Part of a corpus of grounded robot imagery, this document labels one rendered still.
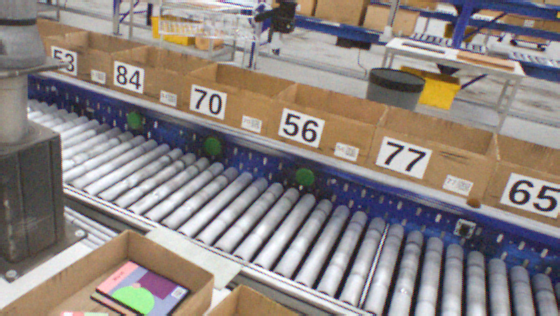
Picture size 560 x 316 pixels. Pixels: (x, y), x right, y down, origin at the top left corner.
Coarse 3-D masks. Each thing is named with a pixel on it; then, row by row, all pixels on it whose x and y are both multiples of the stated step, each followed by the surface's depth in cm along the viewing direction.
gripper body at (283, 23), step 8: (280, 0) 164; (280, 8) 167; (288, 8) 166; (272, 16) 168; (280, 16) 169; (288, 16) 167; (280, 24) 169; (288, 24) 168; (280, 32) 170; (288, 32) 168
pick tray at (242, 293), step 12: (240, 288) 105; (228, 300) 102; (240, 300) 106; (252, 300) 104; (264, 300) 102; (216, 312) 98; (228, 312) 104; (240, 312) 108; (252, 312) 106; (264, 312) 103; (276, 312) 101; (288, 312) 99
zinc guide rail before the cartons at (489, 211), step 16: (64, 80) 208; (112, 96) 197; (128, 96) 198; (176, 112) 187; (224, 128) 178; (272, 144) 170; (320, 160) 162; (336, 160) 164; (368, 176) 156; (384, 176) 156; (416, 192) 150; (432, 192) 150; (480, 208) 144; (528, 224) 138; (544, 224) 139
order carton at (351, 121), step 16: (288, 96) 186; (304, 96) 193; (320, 96) 190; (336, 96) 187; (352, 96) 184; (272, 112) 171; (304, 112) 165; (320, 112) 162; (336, 112) 189; (352, 112) 186; (368, 112) 183; (272, 128) 173; (336, 128) 161; (352, 128) 159; (368, 128) 156; (288, 144) 172; (304, 144) 169; (320, 144) 166; (336, 144) 163; (352, 144) 161; (368, 144) 158
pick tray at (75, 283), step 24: (120, 240) 117; (144, 240) 116; (72, 264) 104; (96, 264) 111; (120, 264) 119; (144, 264) 119; (168, 264) 114; (192, 264) 109; (48, 288) 99; (72, 288) 106; (192, 288) 112; (0, 312) 88; (24, 312) 95; (48, 312) 101; (96, 312) 103; (192, 312) 102
